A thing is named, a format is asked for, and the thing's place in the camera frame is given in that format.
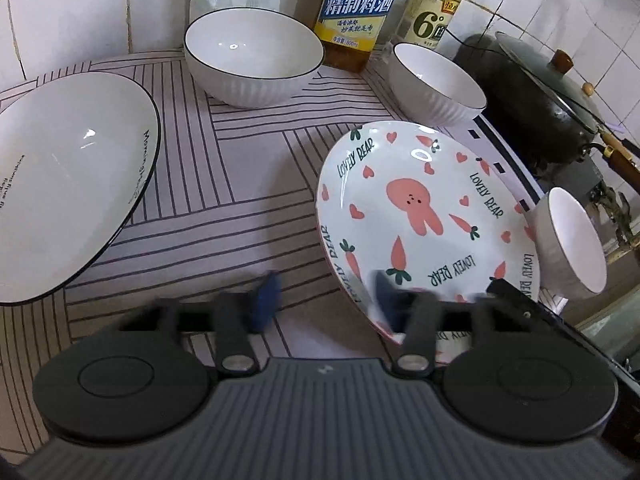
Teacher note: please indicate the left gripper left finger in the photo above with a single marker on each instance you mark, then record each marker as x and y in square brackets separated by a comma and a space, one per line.
[238, 315]

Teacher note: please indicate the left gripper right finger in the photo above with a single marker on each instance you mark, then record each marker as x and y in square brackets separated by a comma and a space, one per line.
[417, 315]

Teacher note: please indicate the pink bunny carrot plate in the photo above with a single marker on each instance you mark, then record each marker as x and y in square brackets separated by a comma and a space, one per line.
[404, 202]

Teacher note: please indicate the small white ribbed bowl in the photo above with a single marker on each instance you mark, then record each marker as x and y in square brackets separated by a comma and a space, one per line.
[432, 90]

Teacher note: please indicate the large white black-rimmed plate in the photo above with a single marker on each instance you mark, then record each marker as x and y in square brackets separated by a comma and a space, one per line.
[76, 157]

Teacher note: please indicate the large white ribbed bowl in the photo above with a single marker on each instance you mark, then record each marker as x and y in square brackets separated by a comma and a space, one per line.
[250, 57]

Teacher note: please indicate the striped table mat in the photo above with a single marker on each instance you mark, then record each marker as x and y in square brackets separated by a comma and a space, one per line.
[231, 197]

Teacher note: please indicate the black wok with lid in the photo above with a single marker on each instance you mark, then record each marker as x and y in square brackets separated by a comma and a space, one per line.
[549, 121]

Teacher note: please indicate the white vinegar bottle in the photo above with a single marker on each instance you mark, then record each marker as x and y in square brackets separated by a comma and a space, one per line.
[424, 22]

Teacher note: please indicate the yellow-label cooking wine bottle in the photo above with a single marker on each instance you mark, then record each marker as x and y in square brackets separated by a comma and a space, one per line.
[349, 29]

